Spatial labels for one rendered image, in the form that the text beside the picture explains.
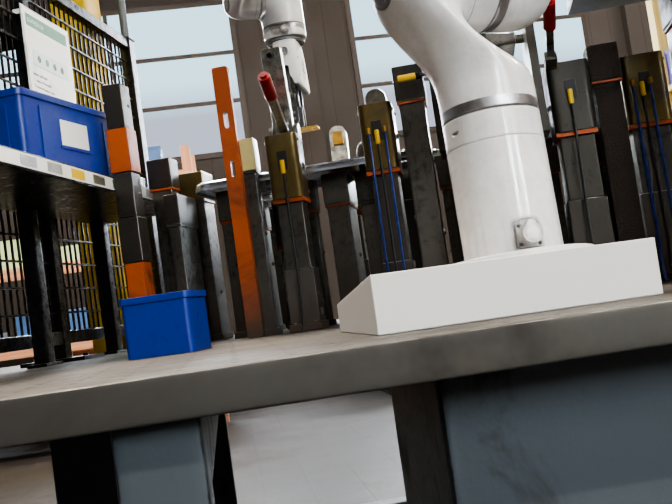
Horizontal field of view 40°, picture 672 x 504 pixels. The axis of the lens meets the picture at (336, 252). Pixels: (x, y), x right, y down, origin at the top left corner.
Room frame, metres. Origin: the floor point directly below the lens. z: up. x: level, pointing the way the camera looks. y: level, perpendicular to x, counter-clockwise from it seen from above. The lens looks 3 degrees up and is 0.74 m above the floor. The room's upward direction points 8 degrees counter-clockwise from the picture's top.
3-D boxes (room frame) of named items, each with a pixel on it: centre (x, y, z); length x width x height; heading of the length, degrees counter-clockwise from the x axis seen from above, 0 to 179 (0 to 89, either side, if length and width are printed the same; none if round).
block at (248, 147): (1.69, 0.14, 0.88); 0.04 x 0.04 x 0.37; 81
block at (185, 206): (1.85, 0.30, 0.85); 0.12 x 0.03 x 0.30; 171
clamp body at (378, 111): (1.57, -0.10, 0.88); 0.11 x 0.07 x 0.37; 171
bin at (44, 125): (1.62, 0.51, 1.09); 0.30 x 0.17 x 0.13; 164
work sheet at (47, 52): (1.98, 0.57, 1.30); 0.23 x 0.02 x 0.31; 171
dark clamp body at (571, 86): (1.51, -0.42, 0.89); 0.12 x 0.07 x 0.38; 171
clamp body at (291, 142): (1.62, 0.07, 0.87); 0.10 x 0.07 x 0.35; 171
